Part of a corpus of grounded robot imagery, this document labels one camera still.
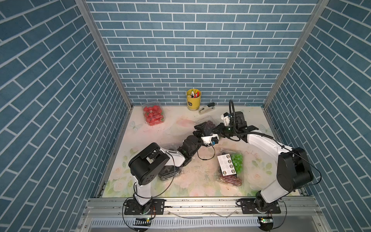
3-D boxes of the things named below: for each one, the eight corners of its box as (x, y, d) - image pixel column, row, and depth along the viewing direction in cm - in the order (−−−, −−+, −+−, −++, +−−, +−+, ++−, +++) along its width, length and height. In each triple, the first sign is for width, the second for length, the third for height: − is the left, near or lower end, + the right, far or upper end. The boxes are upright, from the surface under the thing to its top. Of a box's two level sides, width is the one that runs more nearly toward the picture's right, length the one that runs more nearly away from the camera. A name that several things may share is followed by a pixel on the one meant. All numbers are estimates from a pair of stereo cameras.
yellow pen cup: (186, 111, 119) (186, 98, 108) (187, 101, 126) (186, 88, 115) (200, 111, 119) (201, 98, 108) (200, 101, 126) (200, 88, 115)
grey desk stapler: (202, 116, 116) (202, 113, 113) (198, 113, 118) (198, 110, 115) (215, 107, 122) (216, 104, 119) (211, 104, 124) (212, 101, 121)
